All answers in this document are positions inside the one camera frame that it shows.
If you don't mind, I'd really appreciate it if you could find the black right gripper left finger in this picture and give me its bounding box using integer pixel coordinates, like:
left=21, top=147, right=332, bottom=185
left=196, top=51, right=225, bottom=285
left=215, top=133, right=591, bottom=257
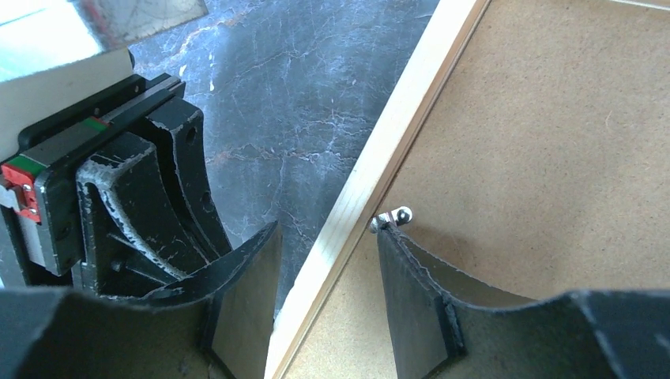
left=1, top=222, right=282, bottom=378

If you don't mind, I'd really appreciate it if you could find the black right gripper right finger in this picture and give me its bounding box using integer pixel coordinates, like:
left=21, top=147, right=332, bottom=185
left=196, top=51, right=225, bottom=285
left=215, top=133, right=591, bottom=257
left=377, top=227, right=669, bottom=378

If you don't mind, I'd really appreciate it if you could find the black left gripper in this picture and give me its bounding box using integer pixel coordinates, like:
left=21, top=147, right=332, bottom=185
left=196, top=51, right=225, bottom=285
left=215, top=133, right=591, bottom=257
left=1, top=73, right=231, bottom=297

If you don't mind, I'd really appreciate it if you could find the brown backing board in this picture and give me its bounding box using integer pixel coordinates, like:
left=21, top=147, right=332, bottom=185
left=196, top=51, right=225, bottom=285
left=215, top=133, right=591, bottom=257
left=287, top=1, right=669, bottom=378

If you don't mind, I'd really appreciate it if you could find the light wooden picture frame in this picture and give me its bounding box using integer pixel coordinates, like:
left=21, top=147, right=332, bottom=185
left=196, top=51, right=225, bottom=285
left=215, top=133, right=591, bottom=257
left=265, top=0, right=489, bottom=378

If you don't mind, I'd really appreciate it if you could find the metal frame retaining clip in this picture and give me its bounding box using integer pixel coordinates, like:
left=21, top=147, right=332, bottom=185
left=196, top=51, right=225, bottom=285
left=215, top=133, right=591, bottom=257
left=368, top=206, right=413, bottom=234

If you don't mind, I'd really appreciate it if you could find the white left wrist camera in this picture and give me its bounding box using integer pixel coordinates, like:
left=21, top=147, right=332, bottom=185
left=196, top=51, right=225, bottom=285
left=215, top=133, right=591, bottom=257
left=0, top=0, right=210, bottom=163

